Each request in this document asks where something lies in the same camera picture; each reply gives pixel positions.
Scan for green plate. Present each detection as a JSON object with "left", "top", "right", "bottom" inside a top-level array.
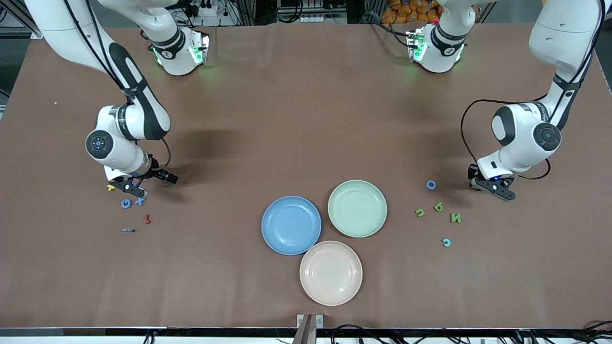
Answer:
[{"left": 328, "top": 180, "right": 388, "bottom": 238}]

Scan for blue plate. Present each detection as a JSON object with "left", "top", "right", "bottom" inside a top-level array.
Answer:
[{"left": 261, "top": 195, "right": 322, "bottom": 256}]

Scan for brown table cover sheet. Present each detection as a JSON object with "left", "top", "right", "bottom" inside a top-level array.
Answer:
[{"left": 0, "top": 21, "right": 612, "bottom": 330}]

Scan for beige plate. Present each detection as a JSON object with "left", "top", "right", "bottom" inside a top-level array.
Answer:
[{"left": 299, "top": 240, "right": 363, "bottom": 306}]

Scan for orange fruit pile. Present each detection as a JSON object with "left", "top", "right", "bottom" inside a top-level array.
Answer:
[{"left": 381, "top": 0, "right": 443, "bottom": 24}]

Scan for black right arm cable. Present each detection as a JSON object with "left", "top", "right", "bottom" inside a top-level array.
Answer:
[{"left": 65, "top": 0, "right": 172, "bottom": 170}]

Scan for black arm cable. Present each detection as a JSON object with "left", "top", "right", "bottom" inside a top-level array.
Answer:
[
  {"left": 460, "top": 0, "right": 604, "bottom": 181},
  {"left": 65, "top": 0, "right": 172, "bottom": 170}
]

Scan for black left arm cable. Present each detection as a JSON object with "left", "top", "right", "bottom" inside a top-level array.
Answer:
[{"left": 460, "top": 0, "right": 604, "bottom": 181}]

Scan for black table edge rail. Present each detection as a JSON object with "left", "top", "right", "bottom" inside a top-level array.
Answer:
[{"left": 0, "top": 327, "right": 612, "bottom": 338}]

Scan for black cable loop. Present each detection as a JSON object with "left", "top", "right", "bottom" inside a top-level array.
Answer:
[{"left": 331, "top": 324, "right": 383, "bottom": 344}]

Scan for grey metal mount bracket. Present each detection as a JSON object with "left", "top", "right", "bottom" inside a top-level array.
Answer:
[{"left": 293, "top": 313, "right": 324, "bottom": 344}]

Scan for aluminium frame rail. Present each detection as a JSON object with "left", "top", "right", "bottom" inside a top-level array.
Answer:
[{"left": 0, "top": 0, "right": 41, "bottom": 40}]

